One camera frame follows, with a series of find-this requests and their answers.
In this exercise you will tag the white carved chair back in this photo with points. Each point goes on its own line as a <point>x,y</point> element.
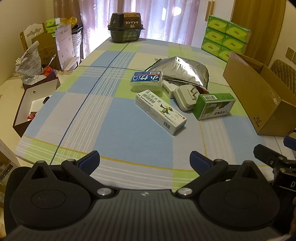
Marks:
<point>29,33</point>

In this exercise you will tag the silver foil pouch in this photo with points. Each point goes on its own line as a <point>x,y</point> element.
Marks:
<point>185,70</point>

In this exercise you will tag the quilted brown chair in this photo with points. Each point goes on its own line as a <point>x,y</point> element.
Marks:
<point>285,73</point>

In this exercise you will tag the purple sheer curtain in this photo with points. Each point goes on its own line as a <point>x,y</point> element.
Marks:
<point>171,21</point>

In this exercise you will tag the green medicine box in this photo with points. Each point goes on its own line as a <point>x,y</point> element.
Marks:
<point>213,105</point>

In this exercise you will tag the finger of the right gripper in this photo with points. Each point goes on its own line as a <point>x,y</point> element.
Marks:
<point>268,156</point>
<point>290,142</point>

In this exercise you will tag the wall power sockets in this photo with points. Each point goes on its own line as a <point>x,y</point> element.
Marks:
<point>290,54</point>

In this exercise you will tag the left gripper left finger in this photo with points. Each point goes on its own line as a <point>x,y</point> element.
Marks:
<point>82,169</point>

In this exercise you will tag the dark green instant noodle bowl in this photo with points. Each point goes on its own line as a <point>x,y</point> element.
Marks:
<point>125,27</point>

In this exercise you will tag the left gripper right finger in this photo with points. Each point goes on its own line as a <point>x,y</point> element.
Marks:
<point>207,170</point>

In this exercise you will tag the small white medicine box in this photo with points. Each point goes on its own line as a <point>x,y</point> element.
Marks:
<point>169,87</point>

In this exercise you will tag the white power adapter plug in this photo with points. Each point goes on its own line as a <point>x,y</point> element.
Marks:
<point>186,96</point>

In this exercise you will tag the blue label clear plastic box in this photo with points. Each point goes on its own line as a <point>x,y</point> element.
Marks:
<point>151,80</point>

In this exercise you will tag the pink white cardboard box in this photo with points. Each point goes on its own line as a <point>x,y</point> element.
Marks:
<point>68,47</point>

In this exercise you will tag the wooden door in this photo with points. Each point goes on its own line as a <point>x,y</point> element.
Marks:
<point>264,19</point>

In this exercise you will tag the brown cardboard box left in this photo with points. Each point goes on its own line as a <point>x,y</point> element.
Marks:
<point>47,50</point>

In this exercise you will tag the brown cardboard box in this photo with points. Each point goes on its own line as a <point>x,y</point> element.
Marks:
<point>47,50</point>
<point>268,102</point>

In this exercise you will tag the long white medicine box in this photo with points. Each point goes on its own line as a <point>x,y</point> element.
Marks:
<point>160,111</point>

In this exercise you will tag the crinkled white plastic bag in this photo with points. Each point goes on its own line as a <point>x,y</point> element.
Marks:
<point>29,66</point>

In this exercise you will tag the stack of green tissue boxes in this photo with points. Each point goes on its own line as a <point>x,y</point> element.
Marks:
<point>223,37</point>

